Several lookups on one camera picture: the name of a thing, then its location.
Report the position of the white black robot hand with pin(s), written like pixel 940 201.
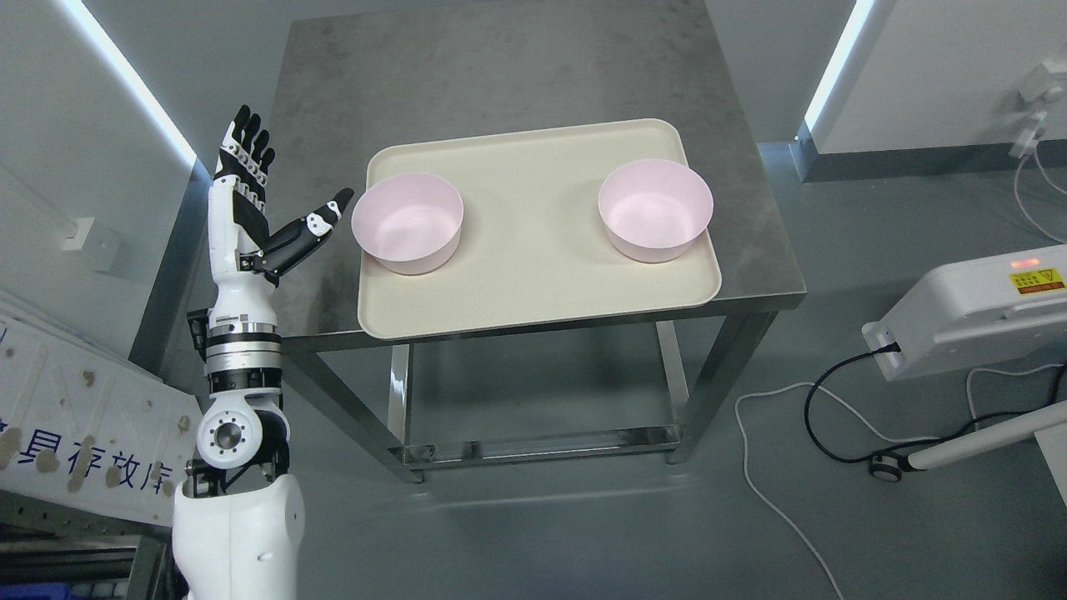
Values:
pixel 240 241

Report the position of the pink bowl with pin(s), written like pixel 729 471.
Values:
pixel 653 210
pixel 411 223

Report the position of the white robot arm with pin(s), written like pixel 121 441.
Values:
pixel 239 519

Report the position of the white signboard with blue text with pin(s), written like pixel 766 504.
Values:
pixel 86 429

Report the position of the cream plastic tray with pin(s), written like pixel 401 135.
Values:
pixel 533 248

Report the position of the white stand leg with caster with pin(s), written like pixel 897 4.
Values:
pixel 1046 425

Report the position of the white machine with warning label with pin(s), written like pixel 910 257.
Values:
pixel 972 313

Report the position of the white wall socket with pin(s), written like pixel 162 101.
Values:
pixel 97 246

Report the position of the white wall plug adapter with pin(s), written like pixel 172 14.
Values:
pixel 1042 88

